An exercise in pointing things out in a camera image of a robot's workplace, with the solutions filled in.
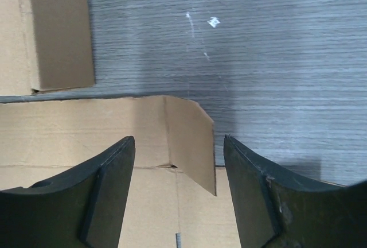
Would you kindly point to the cardboard box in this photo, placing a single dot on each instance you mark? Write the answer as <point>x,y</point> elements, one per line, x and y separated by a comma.
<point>176,192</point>
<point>45,46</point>

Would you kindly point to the folded cardboard box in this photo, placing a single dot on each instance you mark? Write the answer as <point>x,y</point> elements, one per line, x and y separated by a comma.
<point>45,46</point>

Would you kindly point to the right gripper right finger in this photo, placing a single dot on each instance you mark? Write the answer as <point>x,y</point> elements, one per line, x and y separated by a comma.
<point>276,207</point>

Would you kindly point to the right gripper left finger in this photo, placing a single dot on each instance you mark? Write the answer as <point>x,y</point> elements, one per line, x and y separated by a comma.
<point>81,207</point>

